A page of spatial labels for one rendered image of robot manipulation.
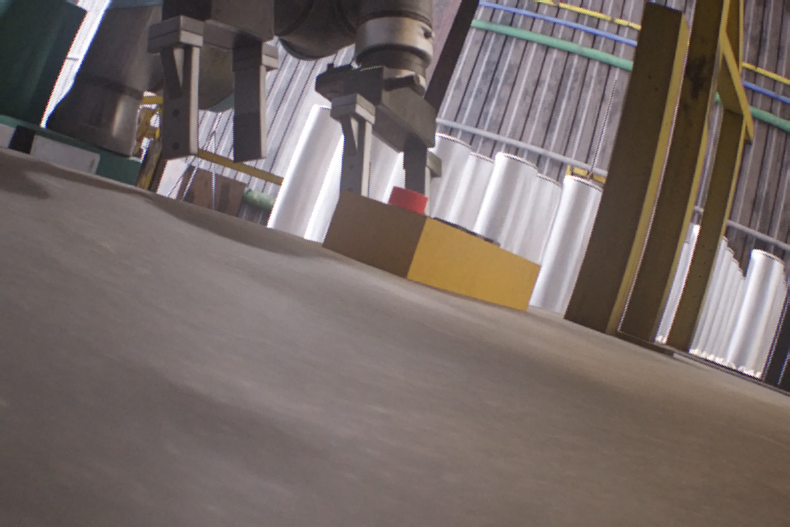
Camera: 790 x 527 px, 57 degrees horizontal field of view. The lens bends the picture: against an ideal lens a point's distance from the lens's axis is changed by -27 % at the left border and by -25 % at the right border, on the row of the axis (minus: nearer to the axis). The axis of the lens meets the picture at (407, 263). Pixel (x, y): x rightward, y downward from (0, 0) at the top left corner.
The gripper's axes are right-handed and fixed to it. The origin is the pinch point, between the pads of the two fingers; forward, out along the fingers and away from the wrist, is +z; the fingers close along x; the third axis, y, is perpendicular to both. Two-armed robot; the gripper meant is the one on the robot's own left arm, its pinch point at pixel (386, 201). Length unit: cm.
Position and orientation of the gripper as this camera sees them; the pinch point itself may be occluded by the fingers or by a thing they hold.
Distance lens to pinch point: 97.2
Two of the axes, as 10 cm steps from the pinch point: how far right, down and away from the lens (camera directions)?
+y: 9.0, -1.0, -4.3
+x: 4.4, 2.6, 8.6
